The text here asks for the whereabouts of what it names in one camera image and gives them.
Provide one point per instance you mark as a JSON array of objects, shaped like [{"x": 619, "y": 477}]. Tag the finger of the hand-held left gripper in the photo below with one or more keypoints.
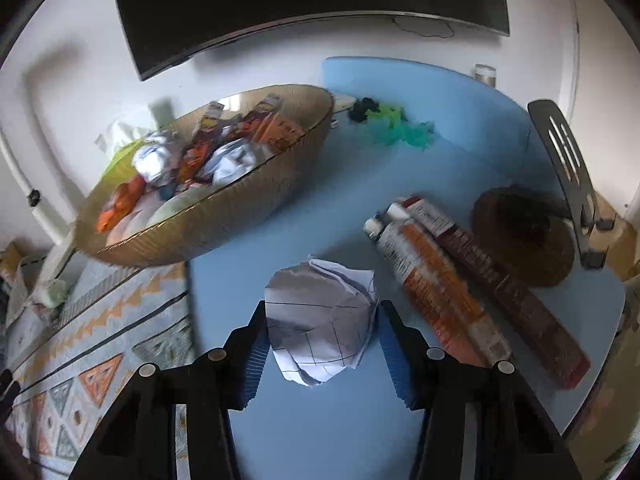
[{"x": 7, "y": 392}]

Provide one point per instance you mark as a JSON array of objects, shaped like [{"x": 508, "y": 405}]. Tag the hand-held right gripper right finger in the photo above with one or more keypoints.
[{"x": 397, "y": 365}]

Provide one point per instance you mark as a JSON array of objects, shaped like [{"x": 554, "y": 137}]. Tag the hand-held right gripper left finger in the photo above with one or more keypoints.
[{"x": 252, "y": 370}]

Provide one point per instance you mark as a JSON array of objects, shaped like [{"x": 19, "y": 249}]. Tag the white paper ball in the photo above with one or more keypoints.
[{"x": 320, "y": 320}]

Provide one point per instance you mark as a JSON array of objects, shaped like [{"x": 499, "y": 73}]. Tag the woven wicker basket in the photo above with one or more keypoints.
[{"x": 210, "y": 230}]

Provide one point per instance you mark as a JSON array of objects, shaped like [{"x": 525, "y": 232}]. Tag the dark red long box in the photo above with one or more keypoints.
[{"x": 200, "y": 145}]

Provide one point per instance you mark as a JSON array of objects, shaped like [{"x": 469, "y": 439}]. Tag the orange white long box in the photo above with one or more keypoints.
[{"x": 435, "y": 290}]

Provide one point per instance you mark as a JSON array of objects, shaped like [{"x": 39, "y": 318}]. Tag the white cardboard sheet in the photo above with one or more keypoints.
[{"x": 27, "y": 290}]

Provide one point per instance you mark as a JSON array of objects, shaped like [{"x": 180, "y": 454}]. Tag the patterned woven mat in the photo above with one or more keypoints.
[{"x": 100, "y": 340}]

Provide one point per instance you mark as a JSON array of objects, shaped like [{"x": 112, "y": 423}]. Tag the pale grey-green plush toy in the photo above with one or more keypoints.
[{"x": 56, "y": 294}]

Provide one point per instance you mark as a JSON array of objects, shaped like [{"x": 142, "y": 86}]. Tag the brown red long box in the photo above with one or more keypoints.
[{"x": 500, "y": 280}]

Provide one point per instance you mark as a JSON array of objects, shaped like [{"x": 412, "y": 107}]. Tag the yellow cartoon box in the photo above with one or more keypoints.
[{"x": 10, "y": 257}]

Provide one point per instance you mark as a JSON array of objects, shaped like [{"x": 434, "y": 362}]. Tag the blue mat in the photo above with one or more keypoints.
[{"x": 325, "y": 210}]

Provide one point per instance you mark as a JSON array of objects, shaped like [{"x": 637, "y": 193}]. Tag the brown round coaster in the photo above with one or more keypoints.
[{"x": 525, "y": 250}]

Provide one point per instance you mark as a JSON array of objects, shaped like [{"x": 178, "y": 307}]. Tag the white desk lamp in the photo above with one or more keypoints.
[{"x": 47, "y": 217}]

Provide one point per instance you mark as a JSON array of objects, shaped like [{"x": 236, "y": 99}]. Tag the green teal cloth piece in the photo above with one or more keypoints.
[{"x": 400, "y": 127}]

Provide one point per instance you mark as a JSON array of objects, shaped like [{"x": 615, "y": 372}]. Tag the green tissue box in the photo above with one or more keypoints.
[{"x": 117, "y": 165}]

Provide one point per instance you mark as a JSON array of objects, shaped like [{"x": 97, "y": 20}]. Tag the black scrunchie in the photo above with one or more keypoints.
[{"x": 362, "y": 110}]

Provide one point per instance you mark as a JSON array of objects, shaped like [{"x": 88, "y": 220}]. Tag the black slotted metal stand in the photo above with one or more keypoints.
[{"x": 570, "y": 170}]

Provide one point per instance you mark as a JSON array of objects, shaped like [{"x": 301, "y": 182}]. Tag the beige flat box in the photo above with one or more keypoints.
[{"x": 344, "y": 101}]

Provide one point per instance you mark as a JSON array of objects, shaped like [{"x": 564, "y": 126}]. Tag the small glass jar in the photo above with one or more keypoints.
[{"x": 485, "y": 76}]

